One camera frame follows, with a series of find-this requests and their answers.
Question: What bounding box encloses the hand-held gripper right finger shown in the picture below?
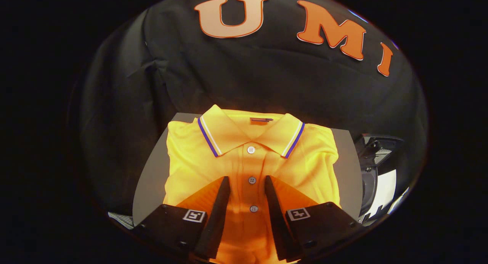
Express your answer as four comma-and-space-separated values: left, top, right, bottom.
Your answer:
264, 175, 363, 261

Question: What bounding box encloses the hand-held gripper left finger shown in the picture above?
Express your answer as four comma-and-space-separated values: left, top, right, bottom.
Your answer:
133, 175, 231, 261

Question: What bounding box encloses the yellow polo shirt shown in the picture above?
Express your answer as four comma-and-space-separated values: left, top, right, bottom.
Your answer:
162, 104, 342, 264

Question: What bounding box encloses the grey washing machine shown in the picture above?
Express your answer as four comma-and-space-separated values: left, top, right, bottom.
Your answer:
354, 134, 405, 223

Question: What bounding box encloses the transparent washing machine lid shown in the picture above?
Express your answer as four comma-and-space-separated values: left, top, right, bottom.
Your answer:
354, 134, 405, 169

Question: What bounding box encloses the grey cabinet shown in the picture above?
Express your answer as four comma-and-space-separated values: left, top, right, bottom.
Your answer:
132, 112, 364, 228

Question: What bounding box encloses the white board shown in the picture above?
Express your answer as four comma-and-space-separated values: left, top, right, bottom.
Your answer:
376, 169, 410, 219

